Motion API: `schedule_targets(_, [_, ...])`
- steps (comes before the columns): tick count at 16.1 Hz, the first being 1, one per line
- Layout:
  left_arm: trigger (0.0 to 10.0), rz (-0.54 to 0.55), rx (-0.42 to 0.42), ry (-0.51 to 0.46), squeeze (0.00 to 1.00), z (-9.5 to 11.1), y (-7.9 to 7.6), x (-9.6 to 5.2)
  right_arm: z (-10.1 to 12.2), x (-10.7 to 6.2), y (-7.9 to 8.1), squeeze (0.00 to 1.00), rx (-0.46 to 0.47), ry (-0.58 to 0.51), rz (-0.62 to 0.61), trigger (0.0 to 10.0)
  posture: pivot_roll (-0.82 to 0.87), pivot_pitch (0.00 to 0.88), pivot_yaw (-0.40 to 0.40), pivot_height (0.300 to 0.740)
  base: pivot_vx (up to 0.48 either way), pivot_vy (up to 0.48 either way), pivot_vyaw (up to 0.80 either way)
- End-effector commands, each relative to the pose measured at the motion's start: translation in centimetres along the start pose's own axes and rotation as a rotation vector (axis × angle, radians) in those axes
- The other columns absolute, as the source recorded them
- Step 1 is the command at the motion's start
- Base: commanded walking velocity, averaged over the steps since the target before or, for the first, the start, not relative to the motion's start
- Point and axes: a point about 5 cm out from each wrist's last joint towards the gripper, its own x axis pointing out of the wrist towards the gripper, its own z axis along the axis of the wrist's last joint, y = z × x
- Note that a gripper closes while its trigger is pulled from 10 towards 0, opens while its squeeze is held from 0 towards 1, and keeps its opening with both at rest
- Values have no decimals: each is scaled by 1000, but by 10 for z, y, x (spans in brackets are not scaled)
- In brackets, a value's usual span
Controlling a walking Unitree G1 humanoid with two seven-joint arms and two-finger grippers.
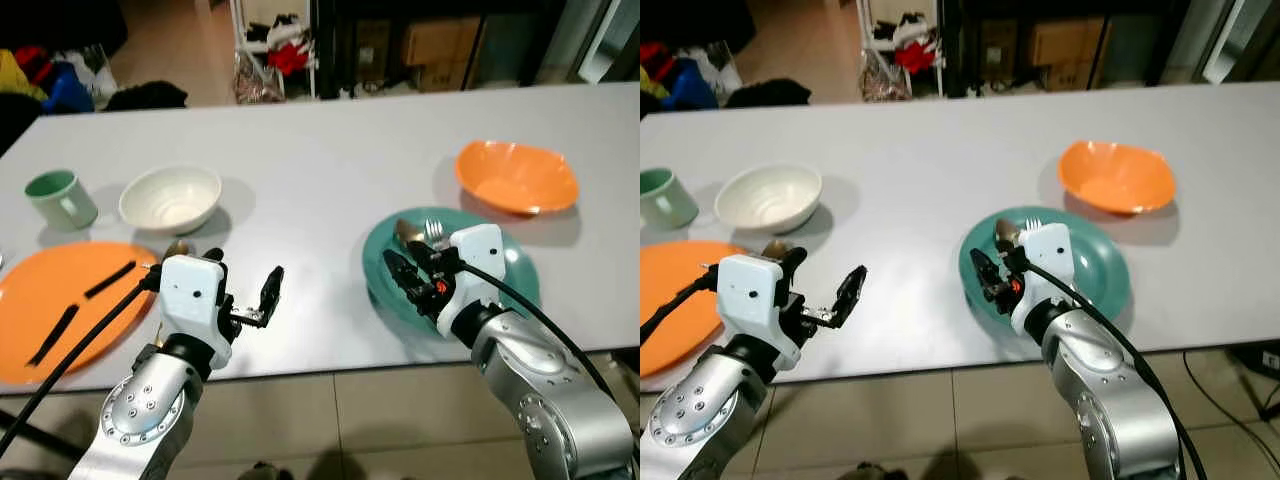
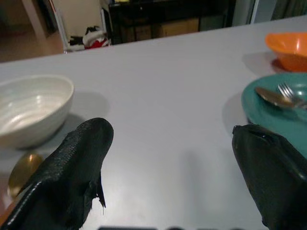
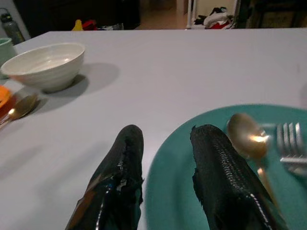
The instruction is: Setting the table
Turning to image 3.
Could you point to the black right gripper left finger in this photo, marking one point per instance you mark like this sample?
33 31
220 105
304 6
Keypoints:
120 172

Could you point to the orange placemat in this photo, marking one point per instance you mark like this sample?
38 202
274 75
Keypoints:
3 95

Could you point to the grey water bottle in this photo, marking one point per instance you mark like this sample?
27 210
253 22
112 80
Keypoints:
10 27

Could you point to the white shelf frame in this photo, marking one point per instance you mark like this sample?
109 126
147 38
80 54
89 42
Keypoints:
192 14

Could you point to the red object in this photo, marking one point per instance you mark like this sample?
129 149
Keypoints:
90 24

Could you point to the gold spoon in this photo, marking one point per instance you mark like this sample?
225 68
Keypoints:
249 141
22 105

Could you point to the silver fork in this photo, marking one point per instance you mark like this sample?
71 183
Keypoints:
291 148

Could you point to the mint green cup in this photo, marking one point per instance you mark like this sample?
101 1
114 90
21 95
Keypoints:
6 48

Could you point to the pile of clothes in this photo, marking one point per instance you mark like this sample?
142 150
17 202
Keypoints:
214 20

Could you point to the dark cabinet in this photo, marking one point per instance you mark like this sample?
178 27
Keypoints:
72 13

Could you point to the white ceramic bowl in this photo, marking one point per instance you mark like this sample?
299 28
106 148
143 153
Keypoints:
48 64

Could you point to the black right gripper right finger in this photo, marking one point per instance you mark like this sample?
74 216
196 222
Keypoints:
220 172

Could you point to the teal round plate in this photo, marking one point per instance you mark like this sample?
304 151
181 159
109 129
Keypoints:
177 182

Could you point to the yellow toy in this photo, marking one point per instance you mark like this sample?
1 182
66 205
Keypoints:
78 26

